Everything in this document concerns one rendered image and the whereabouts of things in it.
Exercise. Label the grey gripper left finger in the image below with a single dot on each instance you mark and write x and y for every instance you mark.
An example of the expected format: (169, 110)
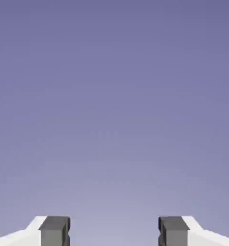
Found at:
(52, 232)

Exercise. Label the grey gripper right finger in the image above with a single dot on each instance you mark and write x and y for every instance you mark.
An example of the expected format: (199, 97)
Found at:
(175, 232)

